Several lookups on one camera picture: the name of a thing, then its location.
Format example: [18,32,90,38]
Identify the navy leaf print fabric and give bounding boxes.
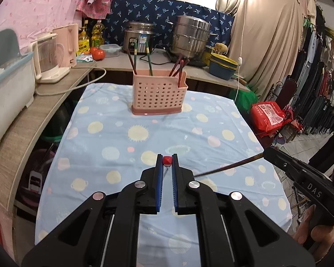
[104,0,236,54]

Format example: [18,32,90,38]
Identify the white kettle power cable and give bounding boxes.
[35,61,108,95]

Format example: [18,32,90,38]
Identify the yellow cooking oil bottle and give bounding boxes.
[78,26,90,56]

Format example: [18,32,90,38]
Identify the pink perforated utensil basket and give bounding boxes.
[132,71,188,116]

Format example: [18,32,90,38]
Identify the dark maroon chopstick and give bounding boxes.
[174,59,187,87]
[126,49,137,75]

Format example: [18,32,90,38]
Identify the white glass kettle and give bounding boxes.
[31,32,71,84]

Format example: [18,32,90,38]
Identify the clear food container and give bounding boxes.
[100,44,122,58]

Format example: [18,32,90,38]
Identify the tall cooking oil bottle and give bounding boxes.
[91,19,105,48]

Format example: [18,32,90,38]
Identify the stainless steel steamer pot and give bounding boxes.
[170,16,212,59]

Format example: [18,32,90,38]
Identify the pink dotted wall cloth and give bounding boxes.
[0,0,87,51]

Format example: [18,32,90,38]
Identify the grey wooden counter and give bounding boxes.
[0,50,251,223]

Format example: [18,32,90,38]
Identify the green chopstick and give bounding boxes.
[145,42,153,76]

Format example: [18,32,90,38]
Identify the black power cable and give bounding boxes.
[139,47,173,62]

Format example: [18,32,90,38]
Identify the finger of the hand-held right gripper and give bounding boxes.
[263,147,306,180]

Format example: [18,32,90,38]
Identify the black metal chair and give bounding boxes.
[273,78,304,145]

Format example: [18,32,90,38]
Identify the green plastic bag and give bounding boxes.
[235,85,258,112]

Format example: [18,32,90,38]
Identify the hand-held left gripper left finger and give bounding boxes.
[22,154,165,267]

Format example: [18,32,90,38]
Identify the yellow-green plastic basin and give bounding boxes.
[210,52,239,69]

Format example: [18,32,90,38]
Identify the black induction cooker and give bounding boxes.
[167,53,210,67]

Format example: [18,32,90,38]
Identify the row of hanging clothes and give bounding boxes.
[288,0,334,137]

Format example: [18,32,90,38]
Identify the red printed bag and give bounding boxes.
[250,101,286,138]

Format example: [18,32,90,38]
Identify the steel rice cooker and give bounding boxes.
[124,21,156,55]

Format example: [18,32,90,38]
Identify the pink electric kettle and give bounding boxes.
[52,24,79,69]

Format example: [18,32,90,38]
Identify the grey-brown chopstick with gold band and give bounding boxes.
[193,155,265,177]

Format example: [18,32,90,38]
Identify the red tomato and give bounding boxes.
[90,47,105,61]

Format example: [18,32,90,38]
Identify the white plastic storage box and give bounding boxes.
[0,28,36,167]

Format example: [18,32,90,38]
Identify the brown scrub sponge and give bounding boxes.
[213,42,229,55]

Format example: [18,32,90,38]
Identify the blue plastic basin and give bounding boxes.
[209,61,238,80]

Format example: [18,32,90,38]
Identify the person's right hand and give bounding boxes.
[292,204,334,262]

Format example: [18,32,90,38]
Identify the beige curtain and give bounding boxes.
[217,0,309,101]

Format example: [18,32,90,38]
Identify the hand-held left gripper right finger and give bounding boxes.
[171,154,315,267]

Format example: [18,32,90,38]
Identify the blue planet print tablecloth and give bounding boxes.
[35,83,293,267]

